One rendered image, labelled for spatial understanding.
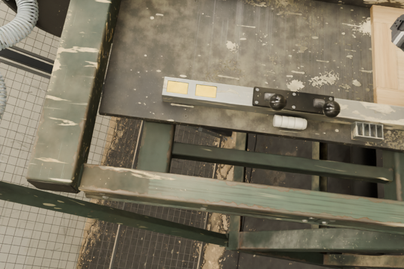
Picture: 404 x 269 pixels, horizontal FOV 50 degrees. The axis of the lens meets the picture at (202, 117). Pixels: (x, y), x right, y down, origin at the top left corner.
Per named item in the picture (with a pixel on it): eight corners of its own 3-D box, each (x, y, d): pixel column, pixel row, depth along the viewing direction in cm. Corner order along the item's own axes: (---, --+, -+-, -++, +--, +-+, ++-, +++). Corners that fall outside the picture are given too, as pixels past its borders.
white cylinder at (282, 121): (272, 128, 108) (303, 131, 108) (275, 123, 105) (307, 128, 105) (272, 116, 109) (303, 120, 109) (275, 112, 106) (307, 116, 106)
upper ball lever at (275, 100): (275, 105, 106) (286, 113, 93) (260, 103, 106) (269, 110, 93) (278, 89, 106) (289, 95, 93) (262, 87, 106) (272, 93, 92)
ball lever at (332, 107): (323, 111, 107) (341, 119, 94) (308, 109, 107) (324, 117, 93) (326, 96, 106) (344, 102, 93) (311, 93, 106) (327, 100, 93)
